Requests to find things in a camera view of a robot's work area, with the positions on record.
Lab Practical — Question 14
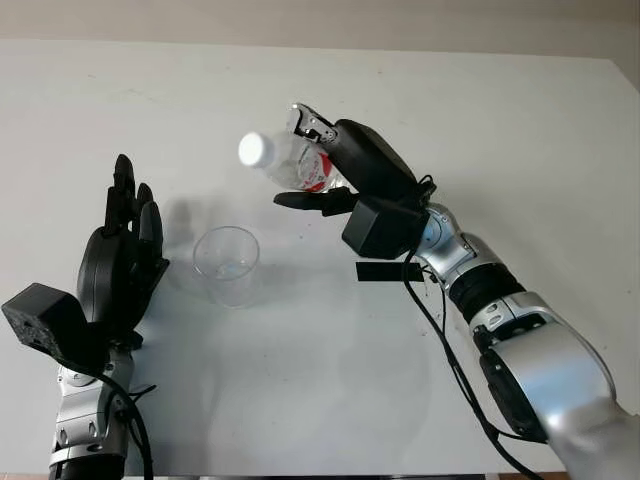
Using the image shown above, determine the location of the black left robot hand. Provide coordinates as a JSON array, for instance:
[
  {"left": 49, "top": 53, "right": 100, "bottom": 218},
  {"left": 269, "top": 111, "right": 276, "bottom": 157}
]
[{"left": 76, "top": 153, "right": 172, "bottom": 352}]

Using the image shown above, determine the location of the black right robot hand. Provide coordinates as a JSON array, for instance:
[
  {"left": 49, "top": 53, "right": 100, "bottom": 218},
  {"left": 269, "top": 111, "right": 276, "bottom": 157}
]
[{"left": 272, "top": 102, "right": 431, "bottom": 217}]

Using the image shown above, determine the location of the clear plastic water bottle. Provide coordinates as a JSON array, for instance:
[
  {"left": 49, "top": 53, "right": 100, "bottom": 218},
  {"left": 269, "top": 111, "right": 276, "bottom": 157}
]
[{"left": 237, "top": 130, "right": 352, "bottom": 195}]

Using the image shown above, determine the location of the clear glass cup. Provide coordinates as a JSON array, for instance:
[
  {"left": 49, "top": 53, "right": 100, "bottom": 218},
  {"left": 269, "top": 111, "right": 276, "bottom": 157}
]
[{"left": 191, "top": 225, "right": 262, "bottom": 308}]

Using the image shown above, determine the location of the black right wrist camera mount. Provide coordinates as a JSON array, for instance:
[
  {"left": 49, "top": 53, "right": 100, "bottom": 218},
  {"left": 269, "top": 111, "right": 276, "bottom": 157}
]
[{"left": 340, "top": 195, "right": 431, "bottom": 261}]

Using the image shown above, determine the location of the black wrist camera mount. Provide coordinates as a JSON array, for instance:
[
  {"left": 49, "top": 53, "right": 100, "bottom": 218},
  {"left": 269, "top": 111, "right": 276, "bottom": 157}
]
[
  {"left": 340, "top": 195, "right": 431, "bottom": 261},
  {"left": 0, "top": 281, "right": 109, "bottom": 374}
]

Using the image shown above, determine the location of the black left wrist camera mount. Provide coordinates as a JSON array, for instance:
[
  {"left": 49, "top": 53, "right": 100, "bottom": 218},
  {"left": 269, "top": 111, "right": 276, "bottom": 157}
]
[{"left": 0, "top": 281, "right": 109, "bottom": 374}]

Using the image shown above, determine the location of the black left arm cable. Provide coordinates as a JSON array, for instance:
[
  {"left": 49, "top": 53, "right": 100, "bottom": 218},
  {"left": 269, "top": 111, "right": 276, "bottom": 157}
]
[{"left": 98, "top": 363, "right": 157, "bottom": 477}]

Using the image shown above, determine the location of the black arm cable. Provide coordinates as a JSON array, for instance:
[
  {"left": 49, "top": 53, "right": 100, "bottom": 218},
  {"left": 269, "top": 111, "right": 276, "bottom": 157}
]
[
  {"left": 401, "top": 173, "right": 547, "bottom": 480},
  {"left": 98, "top": 363, "right": 157, "bottom": 477}
]

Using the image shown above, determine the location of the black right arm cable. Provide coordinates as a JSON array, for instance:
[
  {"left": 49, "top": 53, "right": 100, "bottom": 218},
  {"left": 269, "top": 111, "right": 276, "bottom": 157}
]
[{"left": 401, "top": 173, "right": 547, "bottom": 480}]

